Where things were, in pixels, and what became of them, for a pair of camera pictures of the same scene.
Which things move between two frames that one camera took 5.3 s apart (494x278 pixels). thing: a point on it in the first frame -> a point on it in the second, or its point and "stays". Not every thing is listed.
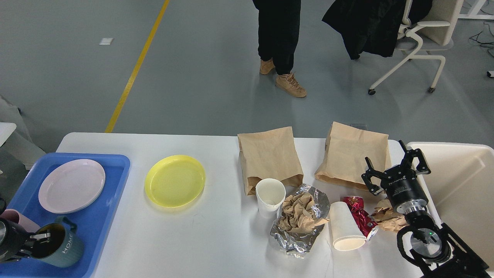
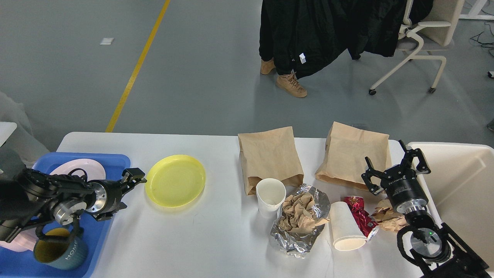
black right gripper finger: [371, 172] stays
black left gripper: [15, 241] -> [108, 194]
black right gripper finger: [423, 166] stays
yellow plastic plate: [174, 180] stays
